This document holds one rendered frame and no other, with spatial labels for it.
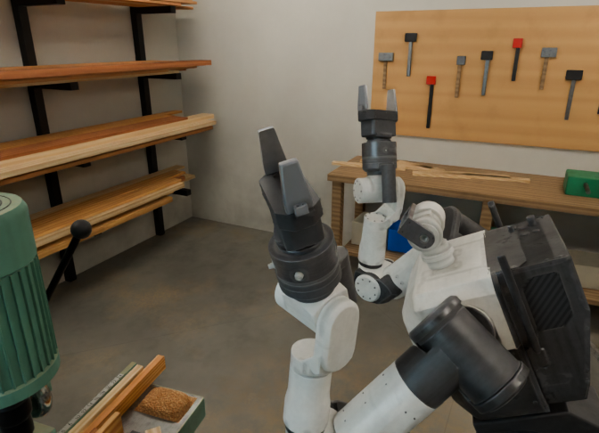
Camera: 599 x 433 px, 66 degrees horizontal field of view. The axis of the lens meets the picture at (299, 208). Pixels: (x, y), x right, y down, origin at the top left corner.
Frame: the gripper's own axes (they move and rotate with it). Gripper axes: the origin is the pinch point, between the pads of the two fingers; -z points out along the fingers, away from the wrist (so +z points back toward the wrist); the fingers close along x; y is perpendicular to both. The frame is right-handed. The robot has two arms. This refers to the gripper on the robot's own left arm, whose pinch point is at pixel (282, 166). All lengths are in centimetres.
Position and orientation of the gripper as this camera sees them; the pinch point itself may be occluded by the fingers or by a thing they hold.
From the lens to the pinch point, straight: 54.8
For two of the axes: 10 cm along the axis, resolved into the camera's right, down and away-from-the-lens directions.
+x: -2.8, -4.6, 8.4
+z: 2.0, 8.3, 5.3
